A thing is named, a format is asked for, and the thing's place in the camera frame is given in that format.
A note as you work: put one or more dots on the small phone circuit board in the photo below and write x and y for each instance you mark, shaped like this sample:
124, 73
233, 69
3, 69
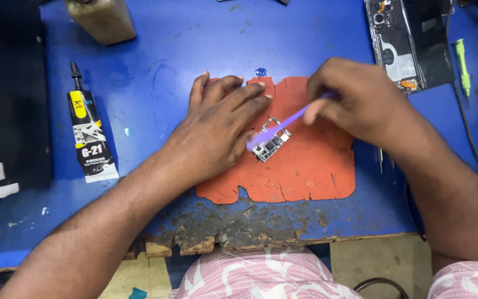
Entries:
266, 153

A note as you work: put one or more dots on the teal scrap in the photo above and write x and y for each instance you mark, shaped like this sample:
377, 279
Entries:
138, 294

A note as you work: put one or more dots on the person's right hand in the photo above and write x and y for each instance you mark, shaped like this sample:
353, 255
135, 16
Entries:
359, 99

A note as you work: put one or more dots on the green screwdriver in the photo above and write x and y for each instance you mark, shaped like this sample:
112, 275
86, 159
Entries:
462, 62

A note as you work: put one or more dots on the purple brush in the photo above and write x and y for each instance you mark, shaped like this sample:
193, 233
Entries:
288, 119

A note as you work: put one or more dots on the black glue tube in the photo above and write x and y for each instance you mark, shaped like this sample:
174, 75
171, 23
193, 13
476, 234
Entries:
89, 145

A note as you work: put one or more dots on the orange rubber work mat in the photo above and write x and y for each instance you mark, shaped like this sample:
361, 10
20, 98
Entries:
313, 174

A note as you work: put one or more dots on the black phone panel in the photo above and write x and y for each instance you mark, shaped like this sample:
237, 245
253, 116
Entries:
432, 50

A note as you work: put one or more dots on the tan plastic bottle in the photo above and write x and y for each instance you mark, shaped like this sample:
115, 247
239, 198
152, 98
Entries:
102, 18

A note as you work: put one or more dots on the person's left hand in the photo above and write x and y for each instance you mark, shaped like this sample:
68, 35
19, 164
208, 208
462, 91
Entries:
210, 133

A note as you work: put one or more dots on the opened phone body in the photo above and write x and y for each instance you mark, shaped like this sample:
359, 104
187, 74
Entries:
392, 45

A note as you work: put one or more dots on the metal tweezers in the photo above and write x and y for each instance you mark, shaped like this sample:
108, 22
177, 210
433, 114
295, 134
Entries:
381, 162

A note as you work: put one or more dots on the pink patterned clothing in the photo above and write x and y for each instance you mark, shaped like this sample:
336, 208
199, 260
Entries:
264, 274

